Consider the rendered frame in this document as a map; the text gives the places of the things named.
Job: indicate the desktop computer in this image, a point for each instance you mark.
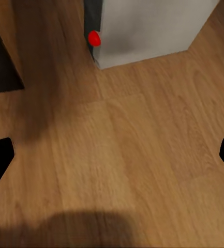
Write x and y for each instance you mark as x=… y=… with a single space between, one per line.
x=120 y=32

